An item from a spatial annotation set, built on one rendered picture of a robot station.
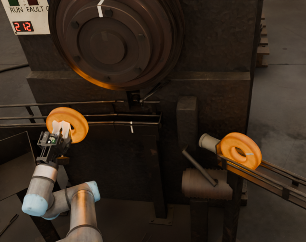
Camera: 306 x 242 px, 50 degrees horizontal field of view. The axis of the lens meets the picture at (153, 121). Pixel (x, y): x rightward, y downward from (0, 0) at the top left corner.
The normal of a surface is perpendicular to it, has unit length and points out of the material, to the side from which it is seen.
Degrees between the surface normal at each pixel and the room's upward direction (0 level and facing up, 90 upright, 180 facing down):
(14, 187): 5
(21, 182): 5
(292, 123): 0
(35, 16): 90
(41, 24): 90
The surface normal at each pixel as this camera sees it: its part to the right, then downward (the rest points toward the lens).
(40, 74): -0.10, -0.75
